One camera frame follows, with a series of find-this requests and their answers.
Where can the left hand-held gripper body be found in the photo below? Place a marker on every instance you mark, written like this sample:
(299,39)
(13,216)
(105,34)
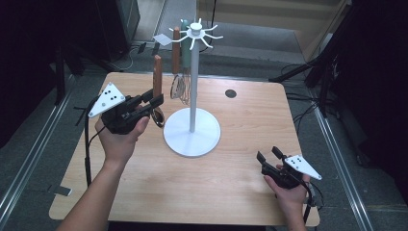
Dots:
(118,118)

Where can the white paper sheet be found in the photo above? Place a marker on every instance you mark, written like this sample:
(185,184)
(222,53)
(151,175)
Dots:
(162,39)

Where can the metal floor rail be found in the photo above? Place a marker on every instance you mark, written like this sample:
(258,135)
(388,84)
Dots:
(35,154)
(340,160)

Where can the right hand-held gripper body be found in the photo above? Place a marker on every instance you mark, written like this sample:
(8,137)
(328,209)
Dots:
(284,176)

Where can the beige wooden panel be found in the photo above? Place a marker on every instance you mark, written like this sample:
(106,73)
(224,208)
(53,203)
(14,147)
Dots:
(275,16)

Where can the white utensil stand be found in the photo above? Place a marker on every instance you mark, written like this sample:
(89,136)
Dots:
(193,96)

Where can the dark cabinet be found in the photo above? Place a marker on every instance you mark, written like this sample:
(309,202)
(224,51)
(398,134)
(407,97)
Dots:
(123,25)

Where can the person's right hand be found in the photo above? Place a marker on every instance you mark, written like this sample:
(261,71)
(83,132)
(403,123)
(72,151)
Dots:
(293,197)

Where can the grey tape strip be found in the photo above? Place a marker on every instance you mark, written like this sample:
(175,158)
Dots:
(61,190)

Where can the person's left hand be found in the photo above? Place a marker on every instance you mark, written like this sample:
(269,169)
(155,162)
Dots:
(120,146)

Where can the black metal stand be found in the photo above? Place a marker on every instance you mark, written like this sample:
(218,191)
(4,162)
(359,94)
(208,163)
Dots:
(324,64)

